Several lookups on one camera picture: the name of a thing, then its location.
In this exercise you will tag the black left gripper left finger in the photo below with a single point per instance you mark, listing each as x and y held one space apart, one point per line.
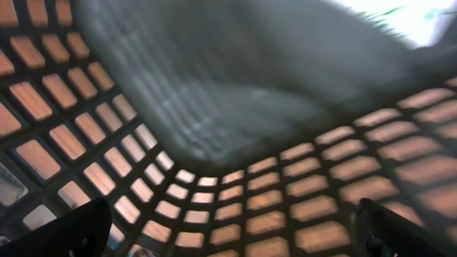
81 232

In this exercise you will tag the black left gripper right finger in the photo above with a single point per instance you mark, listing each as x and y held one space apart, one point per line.
380 232

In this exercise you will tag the white Pantene conditioner tube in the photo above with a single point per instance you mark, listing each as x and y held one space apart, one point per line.
415 23

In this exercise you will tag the dark grey plastic basket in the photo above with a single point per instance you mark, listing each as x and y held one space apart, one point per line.
222 128

